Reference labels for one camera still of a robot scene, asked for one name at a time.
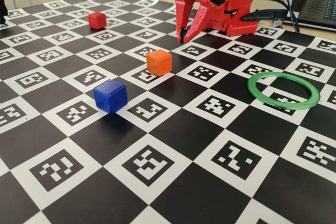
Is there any black table clamp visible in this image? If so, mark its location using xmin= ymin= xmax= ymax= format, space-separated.
xmin=241 ymin=8 xmax=289 ymax=23

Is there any orange cube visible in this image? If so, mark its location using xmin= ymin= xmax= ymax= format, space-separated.
xmin=146 ymin=49 xmax=173 ymax=77

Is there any dark laptop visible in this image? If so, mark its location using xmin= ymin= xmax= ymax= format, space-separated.
xmin=290 ymin=0 xmax=336 ymax=32

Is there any green plastic ring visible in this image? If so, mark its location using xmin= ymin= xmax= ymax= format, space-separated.
xmin=247 ymin=71 xmax=321 ymax=111

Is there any blue cube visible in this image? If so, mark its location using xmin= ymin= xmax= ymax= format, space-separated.
xmin=92 ymin=79 xmax=129 ymax=115

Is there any black tripod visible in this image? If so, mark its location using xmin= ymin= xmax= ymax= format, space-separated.
xmin=0 ymin=0 xmax=8 ymax=24

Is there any red cube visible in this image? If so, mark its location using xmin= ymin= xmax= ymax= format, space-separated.
xmin=87 ymin=11 xmax=107 ymax=30

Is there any black white marker board mat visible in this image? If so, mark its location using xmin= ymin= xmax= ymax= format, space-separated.
xmin=0 ymin=0 xmax=336 ymax=224

